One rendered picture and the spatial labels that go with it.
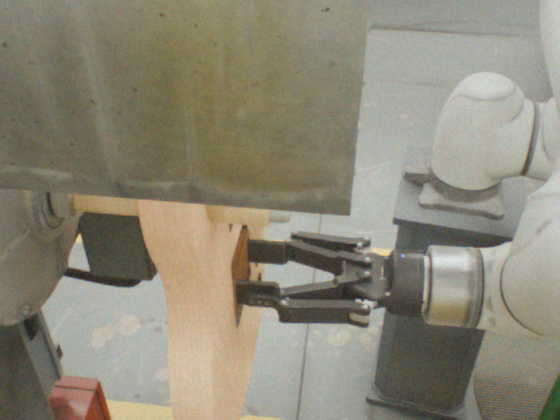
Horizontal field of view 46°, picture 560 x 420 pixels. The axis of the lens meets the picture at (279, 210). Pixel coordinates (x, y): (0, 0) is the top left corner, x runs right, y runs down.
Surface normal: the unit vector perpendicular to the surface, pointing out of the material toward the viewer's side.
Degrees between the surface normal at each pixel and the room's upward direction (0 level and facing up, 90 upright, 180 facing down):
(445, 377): 90
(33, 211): 76
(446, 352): 90
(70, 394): 0
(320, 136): 90
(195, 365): 60
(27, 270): 94
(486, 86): 6
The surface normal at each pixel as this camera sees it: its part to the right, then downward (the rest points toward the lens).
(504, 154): -0.19, 0.61
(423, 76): 0.00, -0.76
